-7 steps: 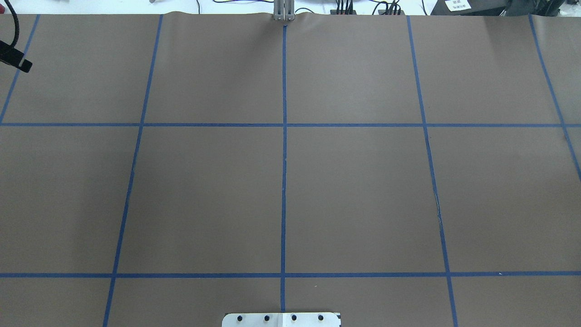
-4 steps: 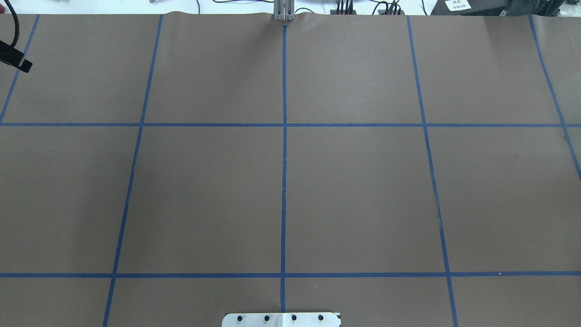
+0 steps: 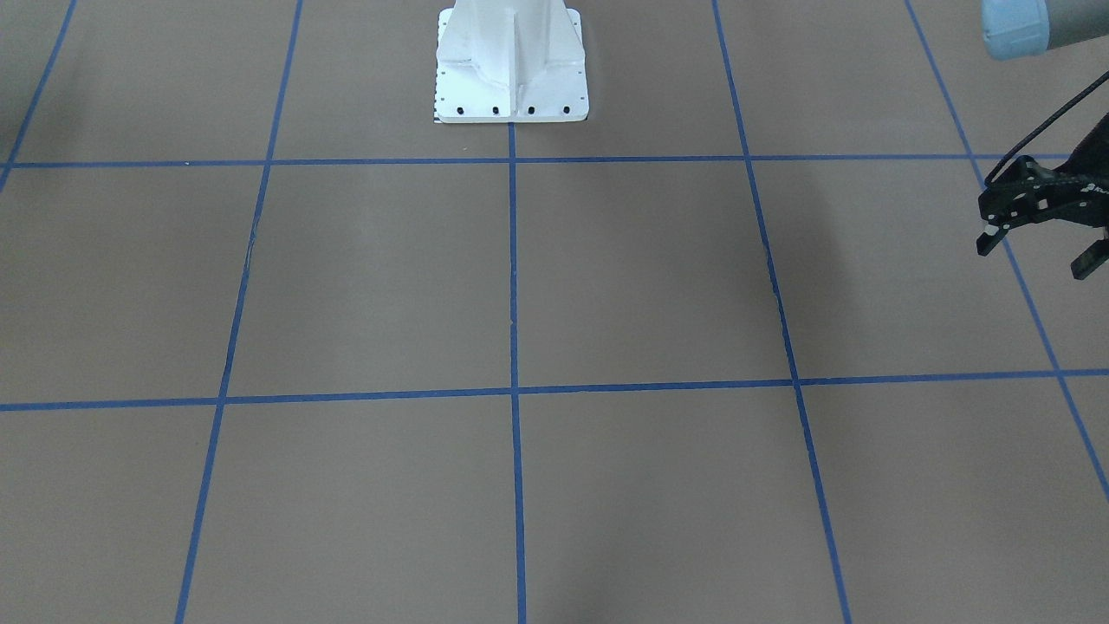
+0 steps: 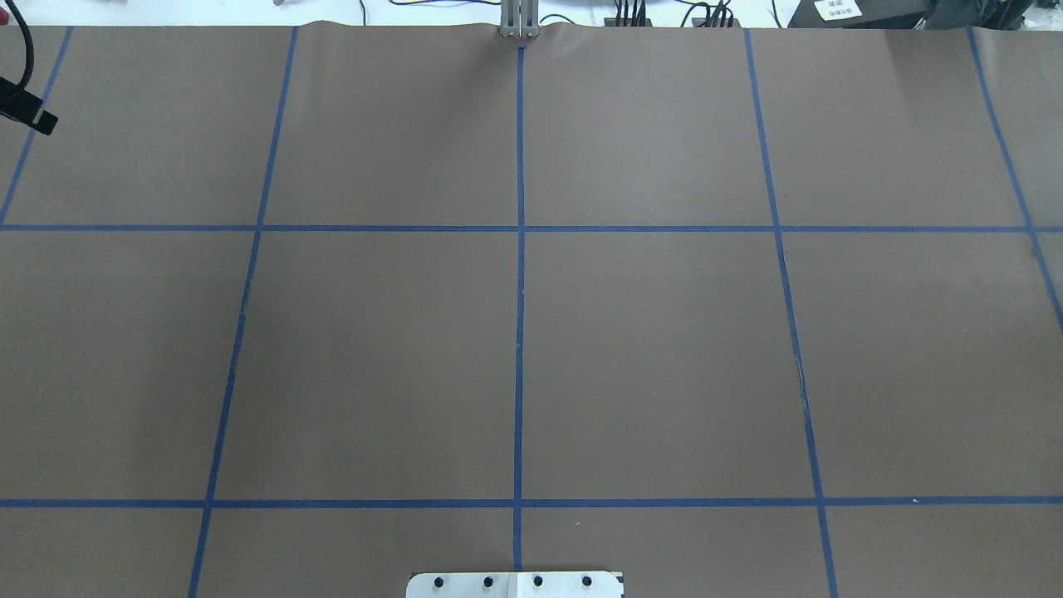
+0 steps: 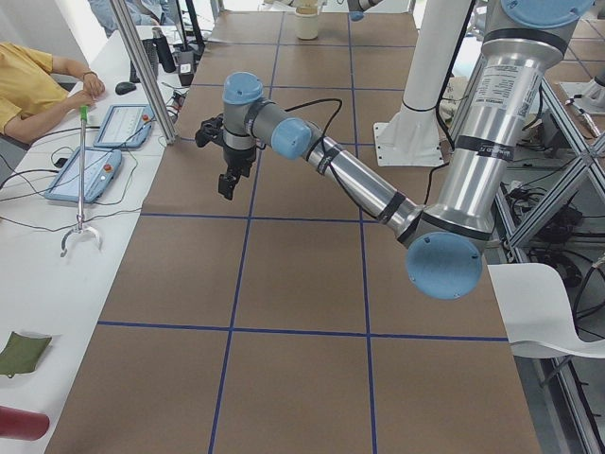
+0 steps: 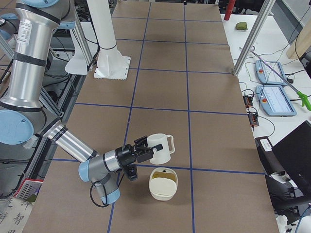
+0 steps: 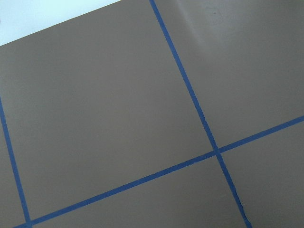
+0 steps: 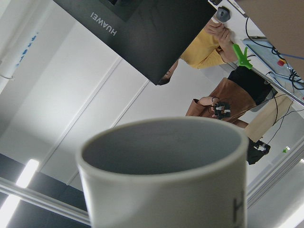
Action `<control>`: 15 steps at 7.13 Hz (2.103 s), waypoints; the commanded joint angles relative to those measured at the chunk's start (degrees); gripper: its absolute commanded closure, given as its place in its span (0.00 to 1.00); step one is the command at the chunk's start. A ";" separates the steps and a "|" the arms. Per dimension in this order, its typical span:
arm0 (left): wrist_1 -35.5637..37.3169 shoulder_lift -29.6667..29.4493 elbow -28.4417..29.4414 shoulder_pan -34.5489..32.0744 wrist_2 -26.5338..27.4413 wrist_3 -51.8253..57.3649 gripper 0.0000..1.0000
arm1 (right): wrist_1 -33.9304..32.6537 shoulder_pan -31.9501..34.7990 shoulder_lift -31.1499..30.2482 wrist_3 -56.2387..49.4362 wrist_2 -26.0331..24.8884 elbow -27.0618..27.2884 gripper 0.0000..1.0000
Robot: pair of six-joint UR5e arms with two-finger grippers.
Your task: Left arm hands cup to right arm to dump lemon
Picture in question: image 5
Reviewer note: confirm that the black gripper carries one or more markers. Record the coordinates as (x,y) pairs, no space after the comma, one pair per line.
(237,157)

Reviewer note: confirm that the white cup with handle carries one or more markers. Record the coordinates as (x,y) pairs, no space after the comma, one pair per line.
(307,23)

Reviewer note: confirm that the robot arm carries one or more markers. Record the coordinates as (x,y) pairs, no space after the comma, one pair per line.
(445,234)
(357,8)

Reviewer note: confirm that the far blue teach pendant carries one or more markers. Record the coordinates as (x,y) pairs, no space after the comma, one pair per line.
(125,126)

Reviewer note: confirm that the blue teach pendant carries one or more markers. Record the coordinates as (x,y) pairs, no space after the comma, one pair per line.
(100,166)
(125,126)

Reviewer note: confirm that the black box with white label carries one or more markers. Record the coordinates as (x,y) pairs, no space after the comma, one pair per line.
(186,67)

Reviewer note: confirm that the near blue teach pendant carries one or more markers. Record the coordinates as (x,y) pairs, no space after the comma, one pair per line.
(100,166)

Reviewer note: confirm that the black bottle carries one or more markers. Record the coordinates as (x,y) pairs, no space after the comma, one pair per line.
(163,50)

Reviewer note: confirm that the black computer mouse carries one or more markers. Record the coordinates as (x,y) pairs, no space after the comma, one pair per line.
(124,87)

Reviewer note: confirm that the metal reacher grabber tool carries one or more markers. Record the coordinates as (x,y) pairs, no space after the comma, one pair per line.
(82,227)

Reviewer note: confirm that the person in yellow shirt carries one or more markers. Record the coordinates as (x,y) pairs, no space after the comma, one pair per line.
(32,102)

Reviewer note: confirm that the green cloth pouch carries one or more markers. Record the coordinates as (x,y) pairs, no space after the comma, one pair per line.
(22,354)

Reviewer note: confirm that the white curved chair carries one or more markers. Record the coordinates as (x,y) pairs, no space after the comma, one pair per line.
(536,312)

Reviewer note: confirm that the red cylinder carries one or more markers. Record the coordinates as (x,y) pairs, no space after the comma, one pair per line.
(23,425)

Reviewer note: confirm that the white camera mast pillar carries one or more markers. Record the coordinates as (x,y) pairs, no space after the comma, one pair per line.
(412,136)

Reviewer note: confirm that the aluminium frame post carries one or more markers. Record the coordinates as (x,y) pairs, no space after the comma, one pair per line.
(138,56)

